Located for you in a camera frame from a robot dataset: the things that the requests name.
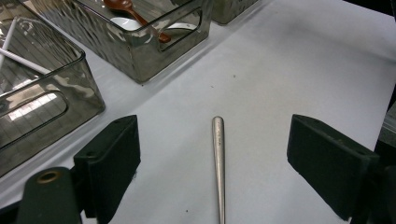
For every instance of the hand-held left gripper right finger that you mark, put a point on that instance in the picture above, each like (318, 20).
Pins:
(330, 165)

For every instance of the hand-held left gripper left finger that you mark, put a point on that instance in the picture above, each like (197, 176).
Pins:
(110, 168)

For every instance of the smoky transparent plastic bin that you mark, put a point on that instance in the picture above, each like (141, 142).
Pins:
(124, 53)
(46, 102)
(232, 11)

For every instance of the reddish brown wooden spoon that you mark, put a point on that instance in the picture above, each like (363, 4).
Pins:
(134, 14)

